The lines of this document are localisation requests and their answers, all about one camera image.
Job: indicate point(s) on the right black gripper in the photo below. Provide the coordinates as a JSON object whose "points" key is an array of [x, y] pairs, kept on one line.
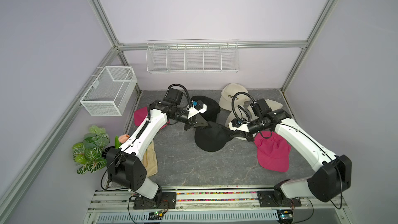
{"points": [[242, 134]]}

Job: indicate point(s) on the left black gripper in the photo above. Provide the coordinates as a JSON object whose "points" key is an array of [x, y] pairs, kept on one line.
{"points": [[199, 120]]}

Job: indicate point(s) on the cream colorado cap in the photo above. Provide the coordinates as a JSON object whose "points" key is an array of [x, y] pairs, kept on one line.
{"points": [[227, 94], [230, 118]]}

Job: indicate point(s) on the plain black cap front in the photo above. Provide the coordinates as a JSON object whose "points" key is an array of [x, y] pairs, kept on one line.
{"points": [[213, 108]]}

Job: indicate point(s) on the cream Colorado cap back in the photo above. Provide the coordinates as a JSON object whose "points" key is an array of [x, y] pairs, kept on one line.
{"points": [[227, 94]]}

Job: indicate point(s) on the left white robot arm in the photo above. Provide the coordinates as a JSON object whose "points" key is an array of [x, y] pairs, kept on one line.
{"points": [[125, 165]]}

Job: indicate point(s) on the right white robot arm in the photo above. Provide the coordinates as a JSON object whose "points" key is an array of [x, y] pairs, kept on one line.
{"points": [[332, 173]]}

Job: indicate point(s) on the pink cap right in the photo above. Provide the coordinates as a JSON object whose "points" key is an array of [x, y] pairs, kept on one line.
{"points": [[273, 151]]}

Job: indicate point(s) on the pink cap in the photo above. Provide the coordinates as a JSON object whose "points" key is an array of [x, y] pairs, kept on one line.
{"points": [[140, 116], [273, 151]]}

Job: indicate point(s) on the cream cap right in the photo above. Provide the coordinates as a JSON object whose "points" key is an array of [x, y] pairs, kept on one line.
{"points": [[274, 105]]}

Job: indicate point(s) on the pink cap left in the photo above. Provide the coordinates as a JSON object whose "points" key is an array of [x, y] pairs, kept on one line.
{"points": [[140, 116]]}

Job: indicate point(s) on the beige cap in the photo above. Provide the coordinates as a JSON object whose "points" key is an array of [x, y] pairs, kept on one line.
{"points": [[150, 160]]}

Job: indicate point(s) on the pink artificial tulip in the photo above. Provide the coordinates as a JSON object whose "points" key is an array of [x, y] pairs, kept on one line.
{"points": [[119, 140]]}

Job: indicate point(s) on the green potted plant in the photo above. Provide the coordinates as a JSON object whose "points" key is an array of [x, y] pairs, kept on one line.
{"points": [[88, 154]]}

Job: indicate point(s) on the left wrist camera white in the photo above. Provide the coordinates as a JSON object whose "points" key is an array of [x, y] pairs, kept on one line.
{"points": [[198, 107]]}

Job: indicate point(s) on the white wire shelf basket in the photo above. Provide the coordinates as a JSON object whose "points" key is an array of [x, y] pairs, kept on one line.
{"points": [[193, 56]]}

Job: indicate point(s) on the white wire side basket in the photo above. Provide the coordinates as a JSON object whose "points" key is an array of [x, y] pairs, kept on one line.
{"points": [[110, 92]]}

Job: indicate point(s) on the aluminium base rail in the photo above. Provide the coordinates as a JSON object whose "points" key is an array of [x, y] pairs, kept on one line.
{"points": [[251, 204]]}

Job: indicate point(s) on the aluminium frame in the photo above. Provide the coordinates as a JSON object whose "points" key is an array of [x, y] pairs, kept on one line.
{"points": [[20, 186]]}

